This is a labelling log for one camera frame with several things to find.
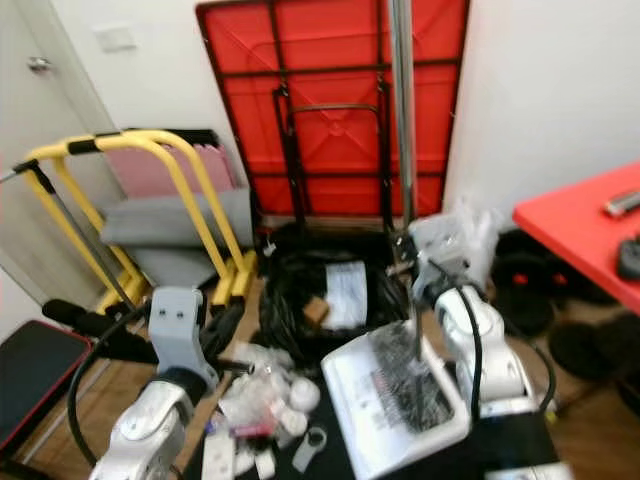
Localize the white long handled dustpan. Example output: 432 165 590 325
318 0 475 480

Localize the black floor mat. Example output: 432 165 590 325
260 360 561 480

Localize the white plastic bag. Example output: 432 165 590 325
410 198 503 293

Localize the white crumpled paper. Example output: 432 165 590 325
323 260 371 333

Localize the black trash bag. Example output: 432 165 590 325
253 222 423 369

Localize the white crumpled tissue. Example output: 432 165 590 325
222 390 291 426

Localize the pink red snack wrapper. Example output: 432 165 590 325
227 421 277 440

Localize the small brown cardboard box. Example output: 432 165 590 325
300 295 332 328

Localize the white paper roll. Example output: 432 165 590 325
285 377 324 414

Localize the white paper strip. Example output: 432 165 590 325
203 435 276 480

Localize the grey plastic clip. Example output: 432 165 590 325
290 427 330 474

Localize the grey folded exercise mat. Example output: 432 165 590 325
97 188 256 293

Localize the red table top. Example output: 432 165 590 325
510 162 640 313

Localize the grey metal rod rack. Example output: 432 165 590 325
0 163 139 323

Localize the pink foam mat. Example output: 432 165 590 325
105 145 239 201

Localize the short black red-trimmed bench seat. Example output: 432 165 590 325
0 320 98 453

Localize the single flat black weight plate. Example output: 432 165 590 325
545 315 640 401

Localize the black game controller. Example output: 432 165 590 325
615 235 640 283

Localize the grey remote control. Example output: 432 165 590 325
603 190 640 220

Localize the black foam puzzle mat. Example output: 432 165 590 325
160 128 223 151

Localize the white door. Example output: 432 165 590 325
0 0 106 313

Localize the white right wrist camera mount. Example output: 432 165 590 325
410 215 473 291

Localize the light grey left wrist camera mount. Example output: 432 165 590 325
147 287 221 381

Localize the yellow steel exercise frame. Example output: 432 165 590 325
10 130 258 319

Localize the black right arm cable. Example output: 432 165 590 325
435 255 561 421

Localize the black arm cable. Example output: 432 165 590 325
65 300 156 471
435 255 561 421

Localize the black weight bench frame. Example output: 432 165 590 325
38 297 161 346

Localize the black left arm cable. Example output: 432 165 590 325
65 300 156 471

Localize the red folded table black frame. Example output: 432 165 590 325
195 0 473 223

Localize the white wall switch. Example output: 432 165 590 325
92 22 140 54

